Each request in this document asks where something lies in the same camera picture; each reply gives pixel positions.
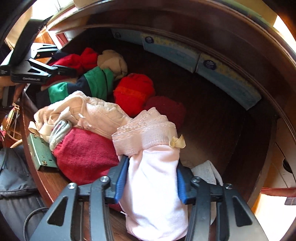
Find dark red knit garment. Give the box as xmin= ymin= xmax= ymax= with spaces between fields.
xmin=53 ymin=128 xmax=119 ymax=185

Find beige garment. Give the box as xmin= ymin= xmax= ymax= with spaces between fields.
xmin=97 ymin=50 xmax=128 ymax=80

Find green metal lock plate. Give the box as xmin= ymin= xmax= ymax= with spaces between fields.
xmin=27 ymin=133 xmax=58 ymax=171

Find bright red fleece garment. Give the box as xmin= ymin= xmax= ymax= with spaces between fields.
xmin=113 ymin=73 xmax=155 ymax=118

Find pink lace-trimmed underwear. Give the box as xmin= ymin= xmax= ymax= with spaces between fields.
xmin=112 ymin=108 xmax=188 ymax=240

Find cream quilted bra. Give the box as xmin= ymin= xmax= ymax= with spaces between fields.
xmin=28 ymin=91 xmax=132 ymax=142

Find green and navy striped garment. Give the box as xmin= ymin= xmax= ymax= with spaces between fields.
xmin=36 ymin=67 xmax=114 ymax=108

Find dark blue trousers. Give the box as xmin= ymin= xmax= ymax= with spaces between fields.
xmin=1 ymin=145 xmax=45 ymax=240

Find dark wooden drawer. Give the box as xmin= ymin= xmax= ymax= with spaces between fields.
xmin=19 ymin=9 xmax=296 ymax=241

